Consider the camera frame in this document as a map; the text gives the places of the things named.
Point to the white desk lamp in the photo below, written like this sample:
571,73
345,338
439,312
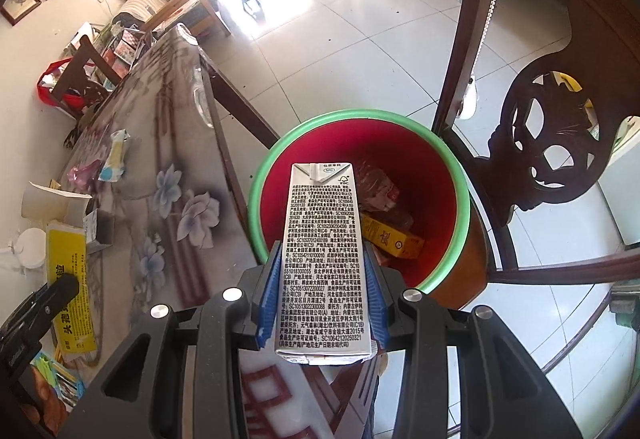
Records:
30,246

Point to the white milk carton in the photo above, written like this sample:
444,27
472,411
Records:
322,259

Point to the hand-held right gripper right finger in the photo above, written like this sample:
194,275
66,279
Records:
375,304

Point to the book rack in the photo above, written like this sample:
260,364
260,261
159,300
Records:
125,50

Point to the red label plastic bottle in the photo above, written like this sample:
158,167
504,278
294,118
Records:
382,191

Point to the framed wall picture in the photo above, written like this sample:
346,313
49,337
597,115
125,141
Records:
20,0

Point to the yellow floor toy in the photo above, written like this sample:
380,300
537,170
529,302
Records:
587,111

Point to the carved wooden chair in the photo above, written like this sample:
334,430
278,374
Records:
550,139

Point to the white and blue cardboard box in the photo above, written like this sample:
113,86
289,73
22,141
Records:
55,204

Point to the silver foil wrapper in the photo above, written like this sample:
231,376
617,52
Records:
115,156

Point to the person's left hand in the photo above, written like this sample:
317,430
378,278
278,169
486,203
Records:
45,399

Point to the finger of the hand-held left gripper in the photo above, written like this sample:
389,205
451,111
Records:
50,296

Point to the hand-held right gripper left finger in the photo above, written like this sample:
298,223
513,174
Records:
265,309

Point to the wooden sofa bench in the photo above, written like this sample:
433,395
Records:
170,4

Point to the red bag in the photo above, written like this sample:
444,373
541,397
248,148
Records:
50,86

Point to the red trash bin green rim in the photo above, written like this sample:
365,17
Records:
435,179

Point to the white appliance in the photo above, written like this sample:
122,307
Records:
622,184

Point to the small black stool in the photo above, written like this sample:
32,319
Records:
251,3

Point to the yellow drink carton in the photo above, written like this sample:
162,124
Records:
392,236

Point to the pink plastic wrapper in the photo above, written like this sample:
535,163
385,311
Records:
85,175

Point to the yellow medicine box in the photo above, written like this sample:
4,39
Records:
72,264

